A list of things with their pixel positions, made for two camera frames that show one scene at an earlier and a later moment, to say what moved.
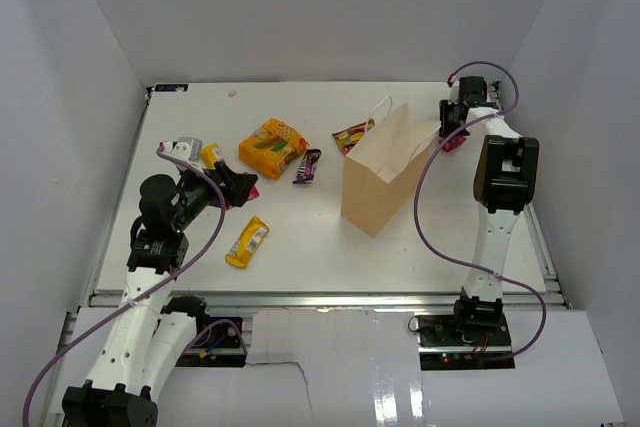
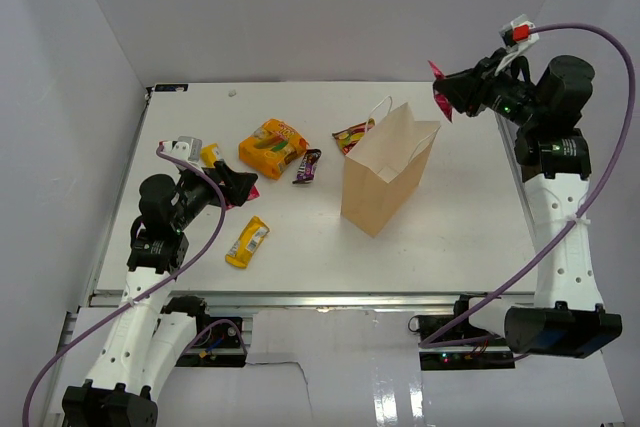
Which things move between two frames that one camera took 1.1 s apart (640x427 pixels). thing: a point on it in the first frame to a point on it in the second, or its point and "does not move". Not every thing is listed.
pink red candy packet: (253, 194) does not move
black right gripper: (447, 109) to (470, 89)
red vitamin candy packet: (453, 143) to (441, 99)
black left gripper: (236, 185) does not move
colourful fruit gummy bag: (349, 137) does not move
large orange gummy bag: (272, 144) does not move
